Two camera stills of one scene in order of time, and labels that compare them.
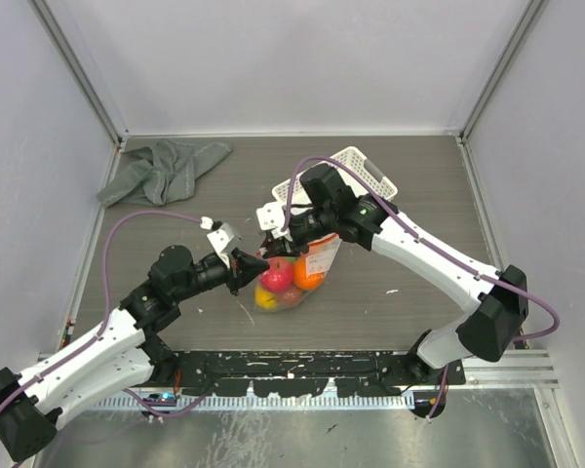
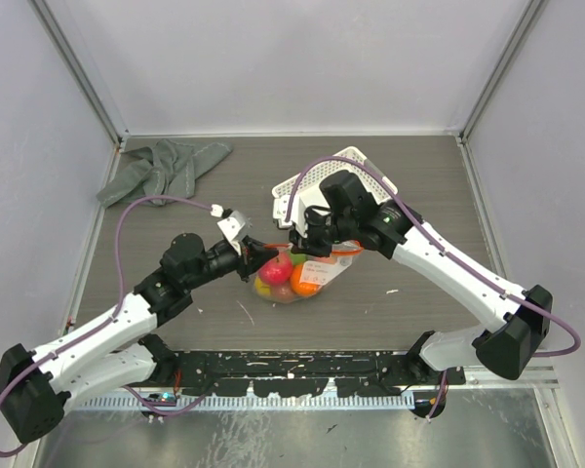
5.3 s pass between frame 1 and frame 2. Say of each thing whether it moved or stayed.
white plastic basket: stayed
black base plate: stayed
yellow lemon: moved
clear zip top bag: moved
